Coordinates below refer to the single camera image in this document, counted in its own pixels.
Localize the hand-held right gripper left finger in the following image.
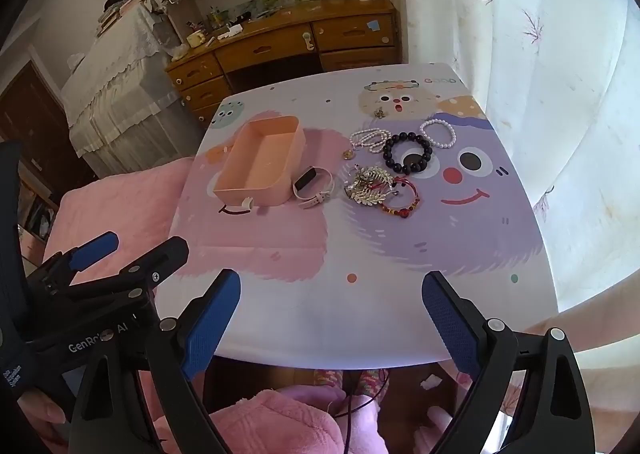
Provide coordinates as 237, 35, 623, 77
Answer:
67, 268, 242, 454

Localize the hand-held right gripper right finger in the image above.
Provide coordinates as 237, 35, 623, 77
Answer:
421, 270, 597, 454

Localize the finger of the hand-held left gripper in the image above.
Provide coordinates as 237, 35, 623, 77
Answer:
65, 236, 191, 316
42, 231, 121, 286

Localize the pink plastic box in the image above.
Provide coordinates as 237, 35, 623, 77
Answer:
212, 115, 307, 209

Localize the gold leaf necklace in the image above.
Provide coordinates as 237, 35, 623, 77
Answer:
344, 165, 399, 208

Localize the pearl necklace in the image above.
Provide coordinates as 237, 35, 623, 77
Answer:
342, 129, 392, 160

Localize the person's left hand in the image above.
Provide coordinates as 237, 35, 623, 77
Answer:
16, 386, 72, 442

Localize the pink blanket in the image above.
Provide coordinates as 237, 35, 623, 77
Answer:
42, 156, 202, 280

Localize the colourful knitted slipper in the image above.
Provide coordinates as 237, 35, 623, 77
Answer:
357, 368, 391, 396
314, 368, 346, 388

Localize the pink fleece clothing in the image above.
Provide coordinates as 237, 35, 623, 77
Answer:
150, 366, 482, 454

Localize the brown wooden door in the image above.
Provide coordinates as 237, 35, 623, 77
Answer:
0, 59, 97, 197

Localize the white smart band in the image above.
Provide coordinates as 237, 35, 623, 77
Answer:
292, 166, 335, 209

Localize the white lace covered cabinet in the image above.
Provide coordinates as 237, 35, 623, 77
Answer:
60, 0, 202, 181

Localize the wooden desk with drawers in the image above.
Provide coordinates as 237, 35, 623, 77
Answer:
165, 0, 402, 126

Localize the red bead bracelet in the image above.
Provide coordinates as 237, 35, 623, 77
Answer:
382, 176, 421, 219

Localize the black cable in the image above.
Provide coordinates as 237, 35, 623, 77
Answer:
327, 368, 392, 454

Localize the black bead bracelet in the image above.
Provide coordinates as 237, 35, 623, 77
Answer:
382, 132, 434, 176

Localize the pearl bracelet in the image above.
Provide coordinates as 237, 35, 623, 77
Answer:
418, 117, 457, 150

